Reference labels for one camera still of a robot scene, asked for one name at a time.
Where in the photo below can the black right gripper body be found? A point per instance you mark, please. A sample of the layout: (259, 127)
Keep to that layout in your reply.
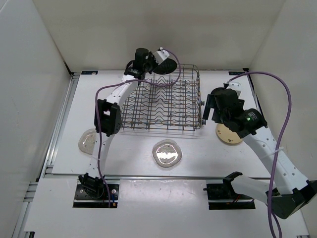
(218, 115)

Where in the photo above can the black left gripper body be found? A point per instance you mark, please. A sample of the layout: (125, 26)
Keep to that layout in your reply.
(149, 67)

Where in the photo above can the cream plate with characters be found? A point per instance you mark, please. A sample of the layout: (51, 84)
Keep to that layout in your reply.
(226, 135)

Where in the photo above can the clear glass plate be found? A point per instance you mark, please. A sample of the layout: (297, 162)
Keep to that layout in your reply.
(87, 141)
(167, 153)

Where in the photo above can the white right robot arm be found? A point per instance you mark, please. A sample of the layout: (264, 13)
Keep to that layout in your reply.
(291, 189)

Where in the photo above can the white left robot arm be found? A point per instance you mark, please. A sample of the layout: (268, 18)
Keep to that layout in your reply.
(92, 184)

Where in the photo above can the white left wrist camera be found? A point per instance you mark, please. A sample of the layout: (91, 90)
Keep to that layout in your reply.
(161, 55)

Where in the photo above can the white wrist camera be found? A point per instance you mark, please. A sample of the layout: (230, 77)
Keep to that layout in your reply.
(161, 55)
(236, 86)

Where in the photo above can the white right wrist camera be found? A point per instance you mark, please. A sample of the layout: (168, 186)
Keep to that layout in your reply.
(236, 86)

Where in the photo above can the grey wire dish rack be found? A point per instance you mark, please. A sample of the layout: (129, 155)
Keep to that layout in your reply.
(169, 102)

